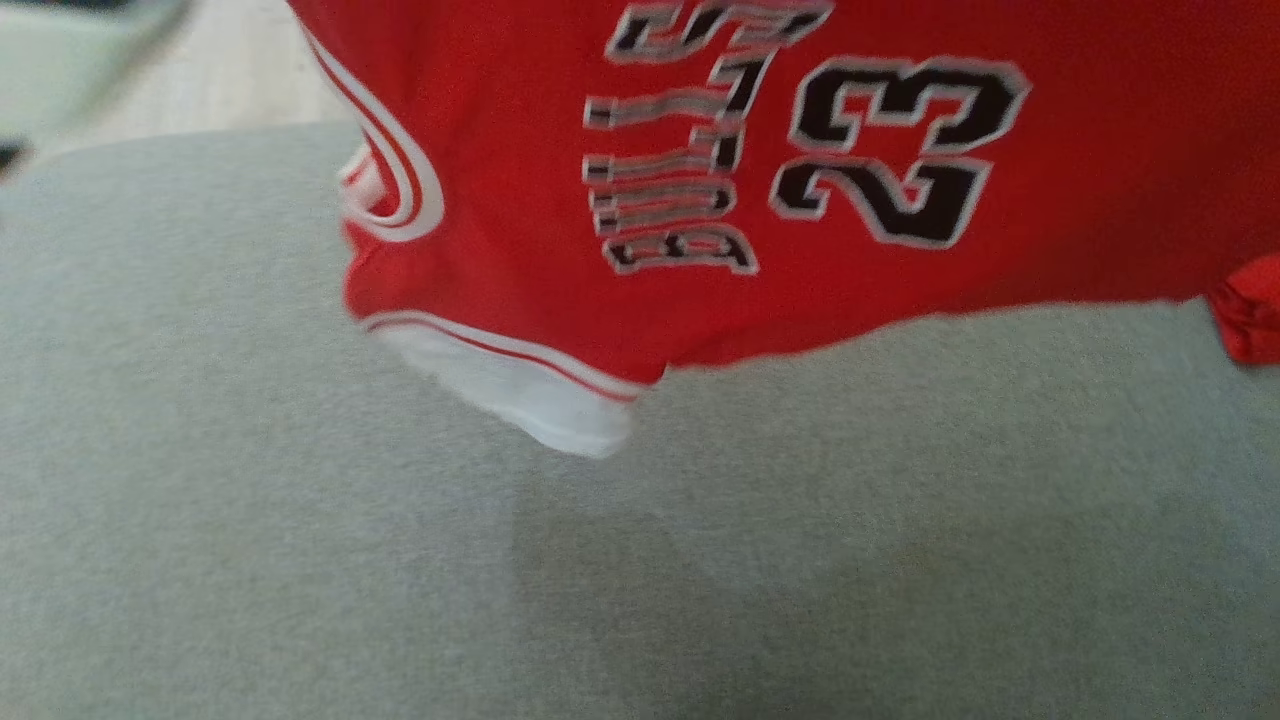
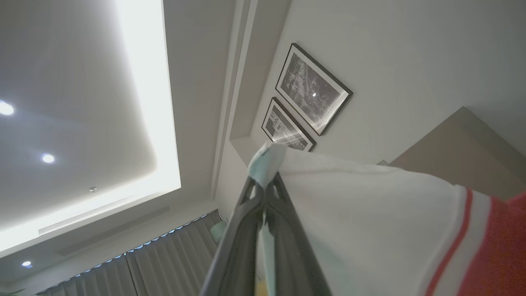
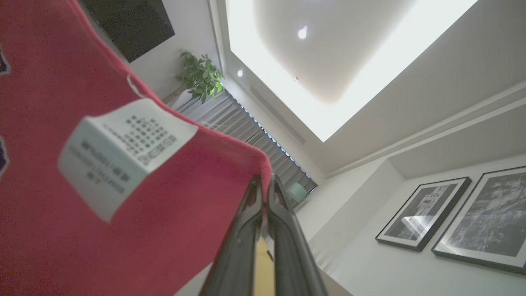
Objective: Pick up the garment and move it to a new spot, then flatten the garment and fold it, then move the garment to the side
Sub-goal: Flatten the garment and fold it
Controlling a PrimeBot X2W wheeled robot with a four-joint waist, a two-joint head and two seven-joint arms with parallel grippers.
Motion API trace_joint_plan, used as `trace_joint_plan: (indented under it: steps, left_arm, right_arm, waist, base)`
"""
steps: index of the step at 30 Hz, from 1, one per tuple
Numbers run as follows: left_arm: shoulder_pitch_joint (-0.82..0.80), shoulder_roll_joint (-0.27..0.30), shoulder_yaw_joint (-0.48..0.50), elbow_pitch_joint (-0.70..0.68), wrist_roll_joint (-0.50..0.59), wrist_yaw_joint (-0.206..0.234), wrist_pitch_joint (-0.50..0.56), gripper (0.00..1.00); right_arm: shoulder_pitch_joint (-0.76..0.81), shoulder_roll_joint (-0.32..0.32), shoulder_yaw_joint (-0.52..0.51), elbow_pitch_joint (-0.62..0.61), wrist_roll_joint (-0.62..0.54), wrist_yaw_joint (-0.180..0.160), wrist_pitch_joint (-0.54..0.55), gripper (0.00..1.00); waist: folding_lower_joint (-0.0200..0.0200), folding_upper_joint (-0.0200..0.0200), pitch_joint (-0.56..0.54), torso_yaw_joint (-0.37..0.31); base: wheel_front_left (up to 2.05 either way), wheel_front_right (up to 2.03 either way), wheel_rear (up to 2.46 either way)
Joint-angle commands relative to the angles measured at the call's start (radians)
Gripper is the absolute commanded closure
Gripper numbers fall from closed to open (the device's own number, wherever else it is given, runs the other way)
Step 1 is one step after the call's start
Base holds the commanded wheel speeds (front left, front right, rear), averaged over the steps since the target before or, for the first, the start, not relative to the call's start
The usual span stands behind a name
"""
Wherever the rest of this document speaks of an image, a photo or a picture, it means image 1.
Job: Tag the red basketball jersey number 23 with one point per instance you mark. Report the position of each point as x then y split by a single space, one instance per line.
520 150

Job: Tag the large grey sofa seat cushion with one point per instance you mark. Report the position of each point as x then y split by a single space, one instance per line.
500 560

